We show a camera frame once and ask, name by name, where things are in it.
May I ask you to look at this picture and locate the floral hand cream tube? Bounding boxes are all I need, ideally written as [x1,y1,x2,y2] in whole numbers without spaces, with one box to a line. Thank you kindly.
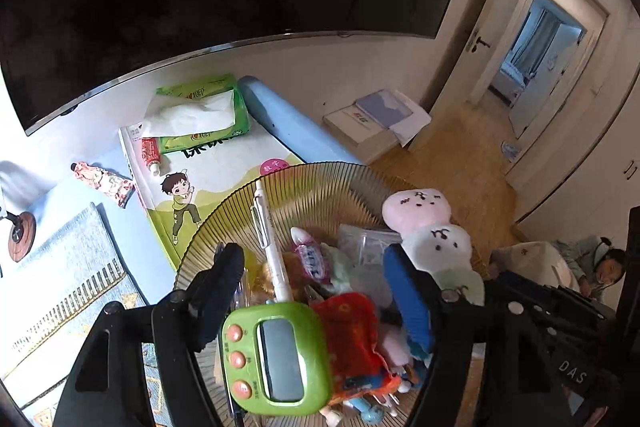
[70,161,135,208]

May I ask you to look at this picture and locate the pink oval eraser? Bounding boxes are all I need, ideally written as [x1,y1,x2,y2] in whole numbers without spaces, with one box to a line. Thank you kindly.
[377,327,413,365]

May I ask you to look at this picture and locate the white flat box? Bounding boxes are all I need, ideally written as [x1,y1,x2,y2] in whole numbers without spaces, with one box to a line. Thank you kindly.
[321,89,432,165]

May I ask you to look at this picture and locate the red snack packet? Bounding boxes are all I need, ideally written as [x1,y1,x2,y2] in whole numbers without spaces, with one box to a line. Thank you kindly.
[312,292,401,403]

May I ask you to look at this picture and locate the three-ball dango plush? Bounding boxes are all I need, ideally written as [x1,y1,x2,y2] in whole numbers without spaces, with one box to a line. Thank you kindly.
[382,188,486,308]

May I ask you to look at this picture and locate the bed with blue sheet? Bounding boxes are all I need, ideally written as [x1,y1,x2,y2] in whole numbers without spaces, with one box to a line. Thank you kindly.
[490,62,531,102]

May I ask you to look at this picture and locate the green tissue pack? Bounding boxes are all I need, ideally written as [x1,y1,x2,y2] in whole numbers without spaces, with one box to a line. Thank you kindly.
[144,73,251,152]

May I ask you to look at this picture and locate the white cushion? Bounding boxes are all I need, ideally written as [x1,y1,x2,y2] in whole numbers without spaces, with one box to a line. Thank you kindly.
[492,241,581,293]

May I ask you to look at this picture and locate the red tube with white cap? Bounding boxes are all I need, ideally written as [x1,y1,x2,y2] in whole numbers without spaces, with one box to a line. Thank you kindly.
[141,136,162,174]

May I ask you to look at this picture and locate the blue patterned desk mat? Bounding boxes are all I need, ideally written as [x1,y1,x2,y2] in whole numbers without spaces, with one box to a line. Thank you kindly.
[0,202,166,427]

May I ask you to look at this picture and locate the pale blue curtain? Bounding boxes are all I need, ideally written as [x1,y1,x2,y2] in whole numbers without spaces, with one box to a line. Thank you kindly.
[512,2,561,78]

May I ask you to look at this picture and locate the green digital timer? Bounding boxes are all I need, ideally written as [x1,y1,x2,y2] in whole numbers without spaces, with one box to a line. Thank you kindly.
[221,302,335,418]

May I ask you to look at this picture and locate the clear plastic bag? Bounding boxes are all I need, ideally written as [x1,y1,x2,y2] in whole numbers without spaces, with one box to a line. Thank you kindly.
[337,224,403,268]

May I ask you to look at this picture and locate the amber glass bowl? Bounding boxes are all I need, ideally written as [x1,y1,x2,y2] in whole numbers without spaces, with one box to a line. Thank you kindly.
[172,162,493,427]

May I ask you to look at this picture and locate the white wardrobe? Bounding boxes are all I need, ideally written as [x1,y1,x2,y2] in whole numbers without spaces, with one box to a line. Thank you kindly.
[515,107,640,228]

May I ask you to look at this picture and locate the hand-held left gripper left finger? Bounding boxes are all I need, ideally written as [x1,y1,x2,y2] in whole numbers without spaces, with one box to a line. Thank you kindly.
[52,243,246,427]

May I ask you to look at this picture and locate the phone stand with wooden base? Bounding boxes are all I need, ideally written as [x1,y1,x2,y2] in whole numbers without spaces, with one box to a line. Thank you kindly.
[0,161,38,264]

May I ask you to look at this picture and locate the white pen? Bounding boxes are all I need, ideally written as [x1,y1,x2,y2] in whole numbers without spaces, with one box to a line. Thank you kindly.
[252,179,293,304]

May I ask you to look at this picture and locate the blue white paper sheets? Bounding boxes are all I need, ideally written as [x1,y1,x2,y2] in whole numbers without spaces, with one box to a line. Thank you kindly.
[355,89,432,148]

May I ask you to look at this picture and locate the blue desktop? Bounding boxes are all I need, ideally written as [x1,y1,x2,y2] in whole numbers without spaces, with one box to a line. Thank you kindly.
[0,77,371,427]

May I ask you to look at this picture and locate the green cartoon workbook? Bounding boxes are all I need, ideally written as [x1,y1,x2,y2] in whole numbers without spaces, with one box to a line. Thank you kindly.
[118,122,306,273]

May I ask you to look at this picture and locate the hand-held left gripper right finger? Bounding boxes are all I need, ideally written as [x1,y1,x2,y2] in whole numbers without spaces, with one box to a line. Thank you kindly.
[382,243,576,427]

